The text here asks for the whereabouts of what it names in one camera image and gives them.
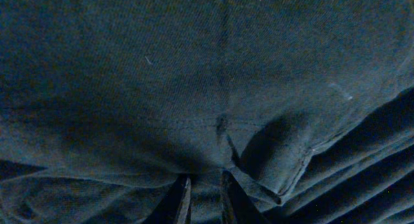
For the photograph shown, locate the dark teal t-shirt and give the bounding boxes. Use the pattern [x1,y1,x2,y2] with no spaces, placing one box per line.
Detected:
[1,0,413,223]

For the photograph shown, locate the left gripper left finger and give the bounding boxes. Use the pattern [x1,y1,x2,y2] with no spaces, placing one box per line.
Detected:
[142,175,191,224]

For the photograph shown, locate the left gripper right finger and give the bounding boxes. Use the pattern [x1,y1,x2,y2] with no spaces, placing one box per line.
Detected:
[221,171,271,224]

